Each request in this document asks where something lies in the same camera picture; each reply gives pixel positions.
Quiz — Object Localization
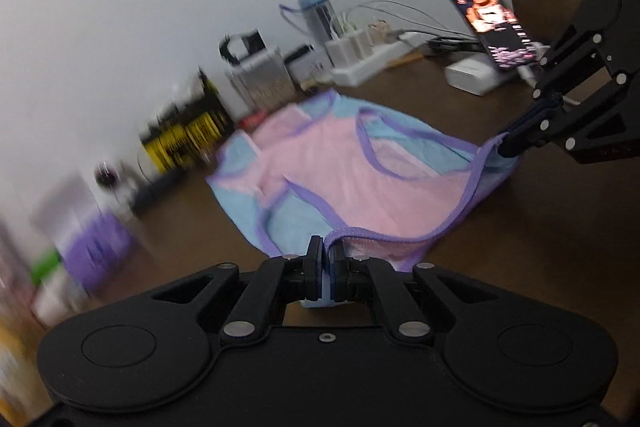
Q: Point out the yellow and black boxes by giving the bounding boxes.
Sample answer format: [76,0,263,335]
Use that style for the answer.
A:
[139,68,237,174]

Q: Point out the dark round object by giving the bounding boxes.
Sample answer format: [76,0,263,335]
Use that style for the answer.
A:
[94,160,140,219]

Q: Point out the white power adapter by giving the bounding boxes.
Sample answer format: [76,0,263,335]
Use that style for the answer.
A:
[350,32,375,60]
[325,38,352,68]

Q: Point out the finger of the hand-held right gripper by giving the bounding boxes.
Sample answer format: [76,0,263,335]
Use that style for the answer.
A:
[530,0,632,108]
[496,77,640,166]

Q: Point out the white power strip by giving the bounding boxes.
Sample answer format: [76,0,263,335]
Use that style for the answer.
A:
[330,32,427,88]

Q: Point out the small white box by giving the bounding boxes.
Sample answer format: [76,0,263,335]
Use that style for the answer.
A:
[286,44,335,92]

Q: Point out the white charging cables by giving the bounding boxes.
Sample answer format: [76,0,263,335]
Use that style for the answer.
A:
[341,0,476,42]

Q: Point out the black smartphone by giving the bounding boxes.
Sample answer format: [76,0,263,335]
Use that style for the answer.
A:
[442,0,539,72]

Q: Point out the white charger box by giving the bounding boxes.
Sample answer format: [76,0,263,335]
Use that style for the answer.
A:
[444,57,507,98]

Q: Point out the clear blue water bottle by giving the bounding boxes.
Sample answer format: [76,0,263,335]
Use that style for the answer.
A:
[279,0,344,46]

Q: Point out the black headset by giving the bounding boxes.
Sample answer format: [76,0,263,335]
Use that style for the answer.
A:
[218,29,266,66]

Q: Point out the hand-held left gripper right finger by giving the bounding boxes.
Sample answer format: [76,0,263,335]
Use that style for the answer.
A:
[327,238,501,349]

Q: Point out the pink and blue tank top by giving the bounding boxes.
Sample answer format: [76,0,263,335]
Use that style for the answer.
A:
[206,88,521,309]

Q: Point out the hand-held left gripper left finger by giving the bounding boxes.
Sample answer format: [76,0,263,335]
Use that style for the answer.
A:
[142,235,326,349]

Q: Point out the green and white box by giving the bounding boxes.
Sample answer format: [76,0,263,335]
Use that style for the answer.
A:
[29,247,92,329]

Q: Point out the purple box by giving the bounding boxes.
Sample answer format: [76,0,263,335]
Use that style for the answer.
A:
[59,212,137,294]

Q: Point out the black cable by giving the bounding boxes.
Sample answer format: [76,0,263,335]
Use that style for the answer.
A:
[426,36,490,56]

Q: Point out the grey patterned box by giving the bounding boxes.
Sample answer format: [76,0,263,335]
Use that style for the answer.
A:
[225,47,298,114]

